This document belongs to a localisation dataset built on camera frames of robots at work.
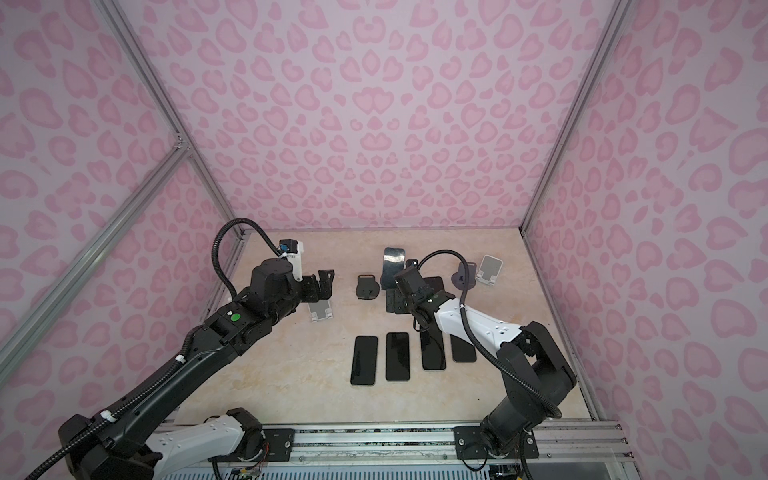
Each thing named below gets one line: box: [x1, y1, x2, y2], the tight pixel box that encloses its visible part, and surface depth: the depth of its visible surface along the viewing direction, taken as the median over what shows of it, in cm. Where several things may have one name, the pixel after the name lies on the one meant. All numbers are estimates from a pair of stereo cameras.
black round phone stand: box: [355, 274, 380, 300], surface depth 100 cm
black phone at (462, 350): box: [450, 334, 477, 362], surface depth 90 cm
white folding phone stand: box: [475, 254, 504, 286], surface depth 102 cm
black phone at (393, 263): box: [380, 247, 406, 290], surface depth 103 cm
